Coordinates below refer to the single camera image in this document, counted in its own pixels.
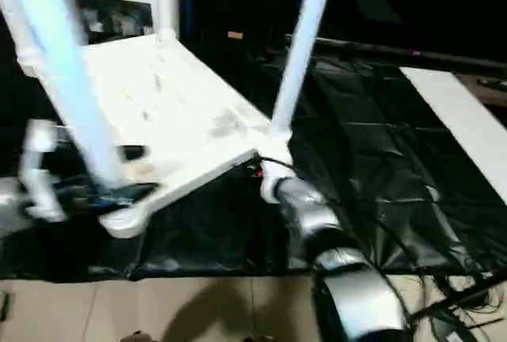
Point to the small black device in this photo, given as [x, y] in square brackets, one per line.
[491, 82]

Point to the black base with label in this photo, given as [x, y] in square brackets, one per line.
[451, 332]

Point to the black stand leg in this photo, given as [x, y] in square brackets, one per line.
[4, 306]

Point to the long black bar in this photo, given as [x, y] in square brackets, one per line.
[396, 51]

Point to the white flat board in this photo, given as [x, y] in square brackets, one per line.
[455, 120]

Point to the small tan block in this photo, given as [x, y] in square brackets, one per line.
[235, 35]

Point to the black robot foot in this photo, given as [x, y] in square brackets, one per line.
[136, 337]

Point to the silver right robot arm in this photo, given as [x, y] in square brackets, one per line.
[317, 215]

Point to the black tripod leg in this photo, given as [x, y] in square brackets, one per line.
[455, 304]

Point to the black mat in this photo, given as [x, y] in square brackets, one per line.
[376, 140]

